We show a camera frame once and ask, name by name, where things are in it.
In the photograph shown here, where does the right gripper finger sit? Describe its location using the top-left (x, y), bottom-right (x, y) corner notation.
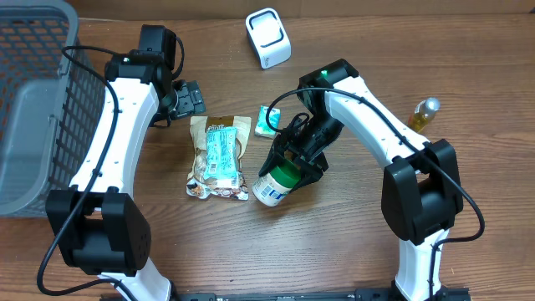
top-left (292, 152), bottom-right (329, 191)
top-left (258, 150), bottom-right (286, 177)

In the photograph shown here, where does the grey plastic shopping basket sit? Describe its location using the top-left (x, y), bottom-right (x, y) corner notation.
top-left (1, 1), bottom-right (105, 217)

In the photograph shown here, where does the yellow drink bottle silver cap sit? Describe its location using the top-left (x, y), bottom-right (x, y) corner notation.
top-left (407, 97), bottom-right (441, 133)

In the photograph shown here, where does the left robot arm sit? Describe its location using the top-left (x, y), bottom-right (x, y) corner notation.
top-left (37, 24), bottom-right (206, 300)

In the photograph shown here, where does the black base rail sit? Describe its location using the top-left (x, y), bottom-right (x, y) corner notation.
top-left (171, 287), bottom-right (471, 301)

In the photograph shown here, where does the white barcode scanner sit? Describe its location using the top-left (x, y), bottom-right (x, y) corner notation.
top-left (245, 8), bottom-right (292, 69)

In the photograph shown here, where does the green lid jar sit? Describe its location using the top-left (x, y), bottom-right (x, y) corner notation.
top-left (252, 160), bottom-right (301, 207)

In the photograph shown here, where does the brown nut pouch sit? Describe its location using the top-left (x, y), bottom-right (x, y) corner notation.
top-left (186, 116), bottom-right (252, 201)

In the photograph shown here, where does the mint green snack packet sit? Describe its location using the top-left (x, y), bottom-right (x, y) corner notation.
top-left (203, 127), bottom-right (238, 188)

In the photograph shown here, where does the small teal tissue pack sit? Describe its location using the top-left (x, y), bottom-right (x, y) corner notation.
top-left (254, 105), bottom-right (281, 139)

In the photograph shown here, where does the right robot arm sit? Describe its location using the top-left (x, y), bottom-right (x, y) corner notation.
top-left (253, 59), bottom-right (471, 300)

